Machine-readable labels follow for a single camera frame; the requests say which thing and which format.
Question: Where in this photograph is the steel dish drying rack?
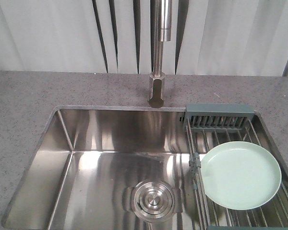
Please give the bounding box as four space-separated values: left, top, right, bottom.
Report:
180 104 288 230

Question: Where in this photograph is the chrome kitchen faucet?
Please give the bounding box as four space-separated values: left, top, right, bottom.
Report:
148 0 172 108

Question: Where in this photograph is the stainless steel sink basin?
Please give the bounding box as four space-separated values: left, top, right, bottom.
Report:
1 106 193 230

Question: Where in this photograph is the white pleated curtain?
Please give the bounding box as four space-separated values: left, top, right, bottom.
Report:
0 0 288 77

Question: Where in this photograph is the pale green round plate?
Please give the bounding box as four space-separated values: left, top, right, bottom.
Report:
201 141 282 210

